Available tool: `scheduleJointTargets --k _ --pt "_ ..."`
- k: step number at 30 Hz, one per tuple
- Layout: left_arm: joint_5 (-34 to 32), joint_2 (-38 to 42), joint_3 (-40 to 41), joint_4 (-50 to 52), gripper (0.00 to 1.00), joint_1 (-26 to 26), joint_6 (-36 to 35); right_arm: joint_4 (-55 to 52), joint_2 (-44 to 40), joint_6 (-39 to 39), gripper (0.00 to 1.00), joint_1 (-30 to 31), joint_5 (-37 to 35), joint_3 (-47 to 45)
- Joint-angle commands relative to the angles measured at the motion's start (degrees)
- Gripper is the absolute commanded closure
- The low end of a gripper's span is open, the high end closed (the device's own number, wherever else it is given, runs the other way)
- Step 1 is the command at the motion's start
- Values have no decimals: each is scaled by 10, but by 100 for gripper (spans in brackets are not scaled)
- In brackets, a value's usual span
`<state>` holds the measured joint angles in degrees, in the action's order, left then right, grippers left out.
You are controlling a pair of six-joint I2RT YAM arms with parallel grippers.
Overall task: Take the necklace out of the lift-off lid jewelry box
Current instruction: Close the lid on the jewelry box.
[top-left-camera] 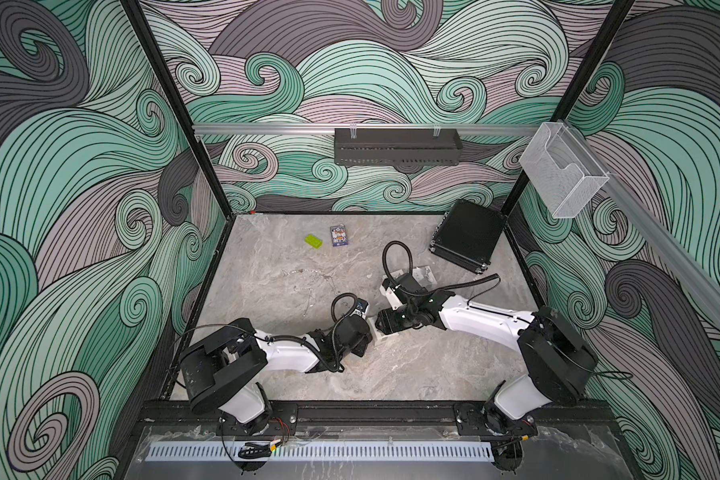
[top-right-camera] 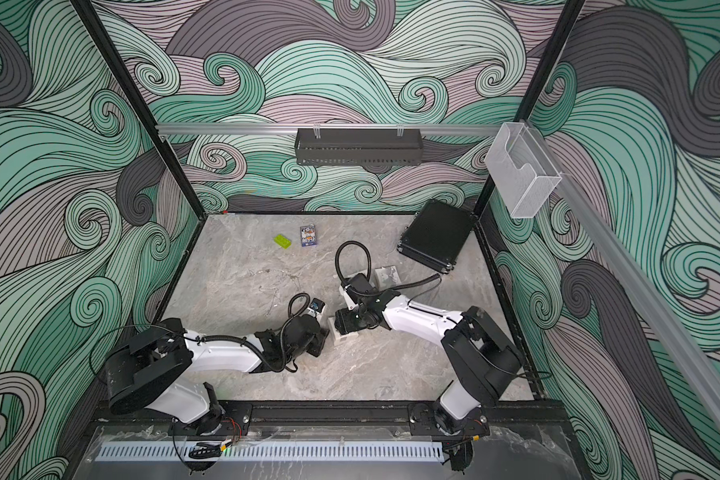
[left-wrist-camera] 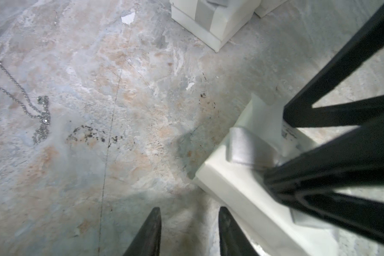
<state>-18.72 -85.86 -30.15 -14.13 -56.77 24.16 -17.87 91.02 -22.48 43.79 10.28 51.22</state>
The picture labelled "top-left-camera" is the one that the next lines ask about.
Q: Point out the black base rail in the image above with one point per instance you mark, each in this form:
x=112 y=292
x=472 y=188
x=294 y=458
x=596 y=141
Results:
x=288 y=418

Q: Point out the clear acrylic wall holder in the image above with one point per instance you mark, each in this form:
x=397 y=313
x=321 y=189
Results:
x=563 y=169

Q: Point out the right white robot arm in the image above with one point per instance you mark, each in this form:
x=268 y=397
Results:
x=559 y=362

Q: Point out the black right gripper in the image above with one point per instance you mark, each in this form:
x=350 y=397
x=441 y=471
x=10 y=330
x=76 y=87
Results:
x=387 y=323

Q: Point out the aluminium wall rail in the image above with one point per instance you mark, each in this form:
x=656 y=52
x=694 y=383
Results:
x=281 y=128

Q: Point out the black aluminium case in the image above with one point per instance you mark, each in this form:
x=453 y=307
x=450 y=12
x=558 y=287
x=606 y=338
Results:
x=468 y=235

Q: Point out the white slotted cable duct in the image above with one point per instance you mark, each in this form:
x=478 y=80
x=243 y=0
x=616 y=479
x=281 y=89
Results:
x=332 y=450

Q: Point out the black wall-mounted tray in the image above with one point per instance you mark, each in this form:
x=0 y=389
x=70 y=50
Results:
x=406 y=149

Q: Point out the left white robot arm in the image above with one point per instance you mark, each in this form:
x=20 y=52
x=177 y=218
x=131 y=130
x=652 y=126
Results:
x=220 y=371

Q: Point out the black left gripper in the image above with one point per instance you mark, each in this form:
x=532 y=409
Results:
x=360 y=350

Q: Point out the green rectangular block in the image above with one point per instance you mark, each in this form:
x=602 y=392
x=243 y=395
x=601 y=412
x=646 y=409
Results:
x=313 y=241

